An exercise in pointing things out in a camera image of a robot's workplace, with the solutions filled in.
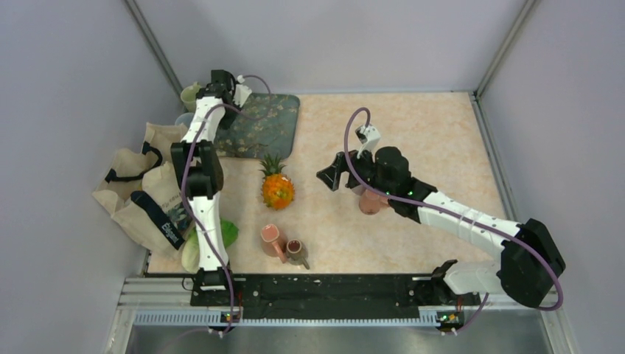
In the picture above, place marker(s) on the small brown mug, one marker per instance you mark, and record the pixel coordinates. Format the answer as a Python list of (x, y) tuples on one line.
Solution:
[(297, 253)]

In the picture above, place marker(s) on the green toy lettuce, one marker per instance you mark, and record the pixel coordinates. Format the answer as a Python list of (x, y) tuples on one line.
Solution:
[(191, 251)]

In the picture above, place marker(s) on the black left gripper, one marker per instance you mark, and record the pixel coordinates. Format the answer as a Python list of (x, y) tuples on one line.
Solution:
[(228, 121)]

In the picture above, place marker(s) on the beige canvas tote bag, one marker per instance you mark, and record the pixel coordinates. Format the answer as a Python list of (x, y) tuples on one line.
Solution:
[(140, 192)]

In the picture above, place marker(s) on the pink mug with handle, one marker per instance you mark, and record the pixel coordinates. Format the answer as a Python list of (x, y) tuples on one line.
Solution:
[(273, 242)]

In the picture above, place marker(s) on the clear light blue cup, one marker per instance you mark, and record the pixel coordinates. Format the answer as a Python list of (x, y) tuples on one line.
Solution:
[(185, 119)]

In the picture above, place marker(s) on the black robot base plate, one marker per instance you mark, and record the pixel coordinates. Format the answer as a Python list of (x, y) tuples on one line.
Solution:
[(333, 296)]

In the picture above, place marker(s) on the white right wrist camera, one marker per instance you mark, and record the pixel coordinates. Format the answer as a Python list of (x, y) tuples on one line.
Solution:
[(368, 136)]

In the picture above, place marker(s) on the floral dark green tray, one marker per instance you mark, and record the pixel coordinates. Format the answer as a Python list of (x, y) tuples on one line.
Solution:
[(267, 127)]

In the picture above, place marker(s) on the light green mug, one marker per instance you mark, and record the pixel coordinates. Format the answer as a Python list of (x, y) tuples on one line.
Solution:
[(188, 96)]

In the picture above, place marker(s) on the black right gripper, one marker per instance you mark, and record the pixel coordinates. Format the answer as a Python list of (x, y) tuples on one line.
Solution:
[(332, 175)]

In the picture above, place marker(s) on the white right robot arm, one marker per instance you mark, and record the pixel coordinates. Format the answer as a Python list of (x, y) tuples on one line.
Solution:
[(525, 261)]

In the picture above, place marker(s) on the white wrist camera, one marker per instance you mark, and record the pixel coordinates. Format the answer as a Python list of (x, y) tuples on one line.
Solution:
[(368, 136), (241, 91)]

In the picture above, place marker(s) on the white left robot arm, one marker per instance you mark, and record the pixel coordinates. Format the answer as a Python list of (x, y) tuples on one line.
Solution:
[(200, 178)]

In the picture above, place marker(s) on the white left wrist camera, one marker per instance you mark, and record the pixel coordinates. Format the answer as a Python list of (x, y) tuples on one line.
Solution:
[(241, 91)]

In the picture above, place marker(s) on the orange toy pineapple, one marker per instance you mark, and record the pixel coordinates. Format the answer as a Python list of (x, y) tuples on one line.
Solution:
[(277, 188)]

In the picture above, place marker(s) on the salmon pink mug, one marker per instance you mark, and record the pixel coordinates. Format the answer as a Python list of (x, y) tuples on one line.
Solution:
[(371, 203)]

